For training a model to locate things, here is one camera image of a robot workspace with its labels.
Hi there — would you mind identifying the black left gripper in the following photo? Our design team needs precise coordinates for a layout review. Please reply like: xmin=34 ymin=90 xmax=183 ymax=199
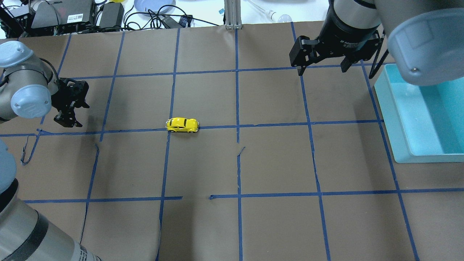
xmin=53 ymin=78 xmax=90 ymax=128

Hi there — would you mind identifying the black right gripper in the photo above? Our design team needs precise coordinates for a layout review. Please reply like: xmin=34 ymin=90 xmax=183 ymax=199
xmin=289 ymin=23 xmax=384 ymax=76

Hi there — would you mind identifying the yellow toy beetle car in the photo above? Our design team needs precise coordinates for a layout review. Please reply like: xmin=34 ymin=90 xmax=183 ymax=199
xmin=165 ymin=117 xmax=199 ymax=133

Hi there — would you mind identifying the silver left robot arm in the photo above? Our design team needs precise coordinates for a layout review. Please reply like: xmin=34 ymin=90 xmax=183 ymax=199
xmin=0 ymin=41 xmax=101 ymax=261

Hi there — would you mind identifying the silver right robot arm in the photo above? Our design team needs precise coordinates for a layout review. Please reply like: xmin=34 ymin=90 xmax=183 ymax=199
xmin=289 ymin=0 xmax=464 ymax=86

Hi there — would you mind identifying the black electronics box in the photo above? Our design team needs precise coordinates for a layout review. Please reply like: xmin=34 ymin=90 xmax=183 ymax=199
xmin=30 ymin=0 xmax=97 ymax=36

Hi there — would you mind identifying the light blue plastic bin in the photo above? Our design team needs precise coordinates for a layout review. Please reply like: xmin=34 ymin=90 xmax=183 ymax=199
xmin=374 ymin=64 xmax=464 ymax=163

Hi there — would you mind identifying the light blue plate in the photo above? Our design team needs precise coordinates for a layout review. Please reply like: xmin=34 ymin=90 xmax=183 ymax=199
xmin=133 ymin=0 xmax=176 ymax=16

